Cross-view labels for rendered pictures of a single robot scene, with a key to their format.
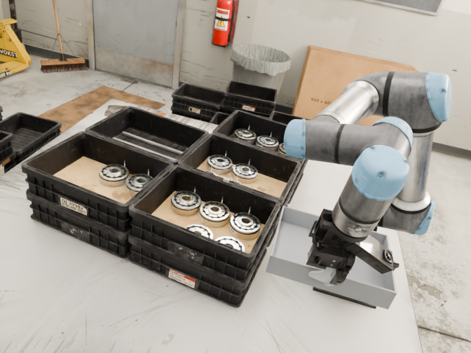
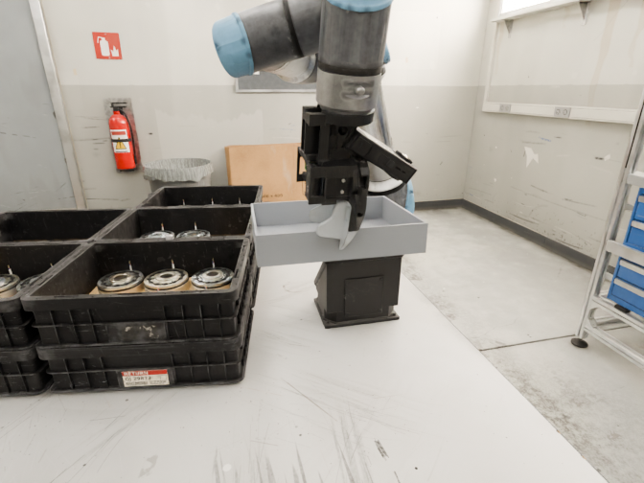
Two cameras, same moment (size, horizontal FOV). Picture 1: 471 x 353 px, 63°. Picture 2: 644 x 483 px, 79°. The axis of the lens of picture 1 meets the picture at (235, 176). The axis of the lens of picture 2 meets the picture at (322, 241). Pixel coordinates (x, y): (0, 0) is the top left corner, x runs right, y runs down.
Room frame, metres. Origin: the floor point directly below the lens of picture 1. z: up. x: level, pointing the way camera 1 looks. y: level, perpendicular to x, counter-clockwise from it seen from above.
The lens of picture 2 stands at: (0.08, -0.01, 1.29)
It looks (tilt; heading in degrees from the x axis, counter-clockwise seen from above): 21 degrees down; 340
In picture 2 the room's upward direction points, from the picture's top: straight up
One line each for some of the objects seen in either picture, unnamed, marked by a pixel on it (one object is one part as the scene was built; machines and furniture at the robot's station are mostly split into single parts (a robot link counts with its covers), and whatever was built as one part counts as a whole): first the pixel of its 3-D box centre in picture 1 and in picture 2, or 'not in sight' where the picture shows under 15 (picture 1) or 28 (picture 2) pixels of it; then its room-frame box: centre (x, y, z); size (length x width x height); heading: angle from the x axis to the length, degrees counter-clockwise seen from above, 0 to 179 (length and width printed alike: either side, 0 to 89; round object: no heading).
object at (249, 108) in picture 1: (246, 118); not in sight; (2.89, 0.00, 0.37); 0.42 x 0.34 x 0.46; 83
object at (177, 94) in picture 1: (198, 113); not in sight; (2.93, 0.40, 0.31); 0.40 x 0.30 x 0.34; 83
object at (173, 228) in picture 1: (208, 207); (153, 267); (0.96, 0.06, 0.92); 0.40 x 0.30 x 0.02; 74
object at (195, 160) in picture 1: (240, 176); (188, 241); (1.24, -0.02, 0.87); 0.40 x 0.30 x 0.11; 74
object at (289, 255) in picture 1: (330, 252); (331, 225); (0.69, -0.25, 1.06); 0.27 x 0.20 x 0.05; 81
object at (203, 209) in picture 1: (214, 211); (166, 278); (1.02, 0.05, 0.86); 0.10 x 0.10 x 0.01
